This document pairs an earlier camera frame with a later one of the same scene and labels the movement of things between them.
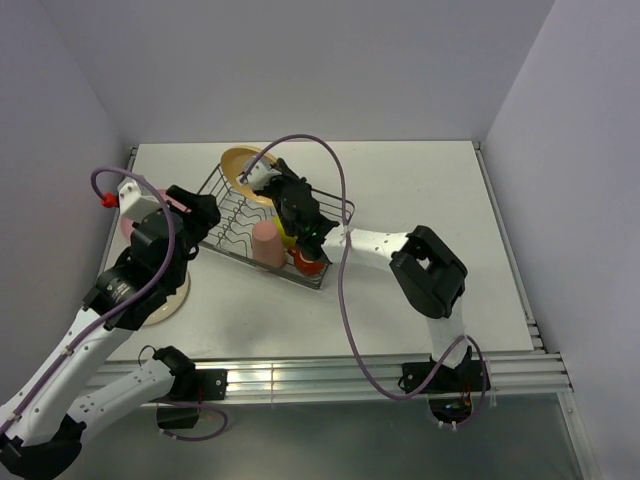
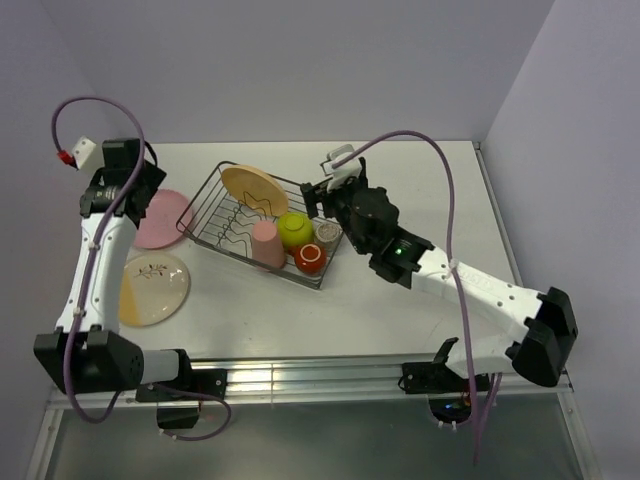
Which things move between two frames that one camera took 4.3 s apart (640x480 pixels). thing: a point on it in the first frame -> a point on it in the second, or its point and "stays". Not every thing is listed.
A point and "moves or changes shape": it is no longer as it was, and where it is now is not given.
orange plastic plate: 235,161 moves or changes shape
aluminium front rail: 512,379 stays
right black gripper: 288,175 -> 332,194
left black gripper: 204,213 -> 153,177
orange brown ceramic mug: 307,267 stays
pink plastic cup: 267,246 stays
